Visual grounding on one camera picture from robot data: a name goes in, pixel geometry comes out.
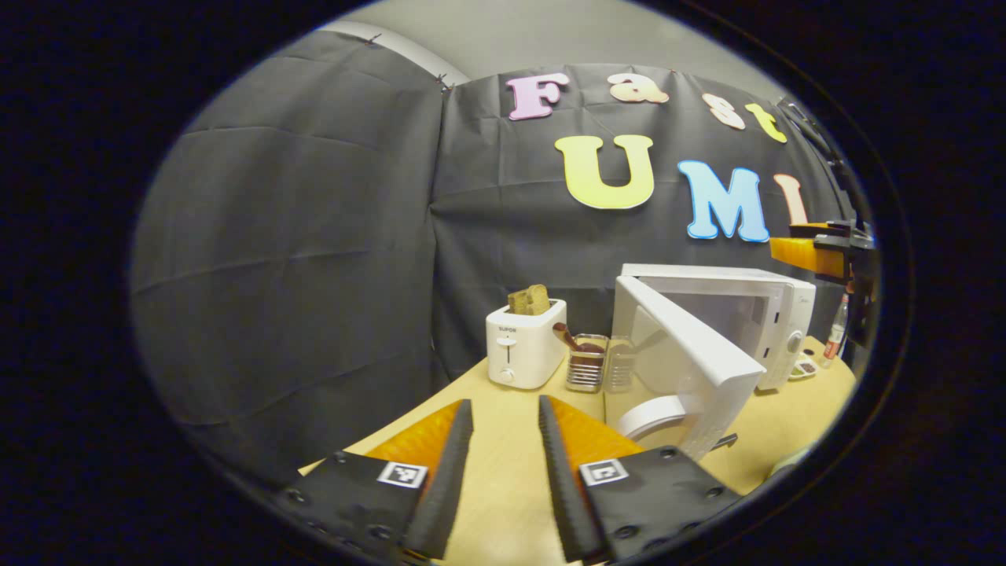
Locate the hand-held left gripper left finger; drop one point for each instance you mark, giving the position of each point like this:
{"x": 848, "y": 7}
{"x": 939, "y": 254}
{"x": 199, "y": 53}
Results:
{"x": 452, "y": 479}

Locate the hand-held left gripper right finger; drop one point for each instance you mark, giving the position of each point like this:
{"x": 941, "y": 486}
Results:
{"x": 559, "y": 479}

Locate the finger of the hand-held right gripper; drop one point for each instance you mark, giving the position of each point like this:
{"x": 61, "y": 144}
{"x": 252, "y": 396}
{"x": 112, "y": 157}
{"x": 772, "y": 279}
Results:
{"x": 798, "y": 255}

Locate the white microwave oven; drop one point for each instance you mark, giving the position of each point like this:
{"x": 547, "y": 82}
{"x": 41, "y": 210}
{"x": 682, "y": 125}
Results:
{"x": 707, "y": 377}

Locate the red label plastic bottle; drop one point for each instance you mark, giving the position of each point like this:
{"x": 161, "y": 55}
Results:
{"x": 835, "y": 338}

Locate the divided white bean dish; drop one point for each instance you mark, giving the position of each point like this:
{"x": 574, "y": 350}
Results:
{"x": 803, "y": 369}

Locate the clear ribbed container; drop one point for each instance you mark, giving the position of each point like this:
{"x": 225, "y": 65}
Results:
{"x": 619, "y": 369}

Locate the white toaster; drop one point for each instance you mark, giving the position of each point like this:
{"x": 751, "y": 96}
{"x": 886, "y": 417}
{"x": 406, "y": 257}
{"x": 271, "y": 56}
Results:
{"x": 523, "y": 354}

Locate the brown bread slices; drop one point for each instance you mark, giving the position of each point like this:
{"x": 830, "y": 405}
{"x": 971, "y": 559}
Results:
{"x": 530, "y": 301}

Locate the black backdrop cloth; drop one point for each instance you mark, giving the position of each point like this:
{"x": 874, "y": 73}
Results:
{"x": 314, "y": 275}

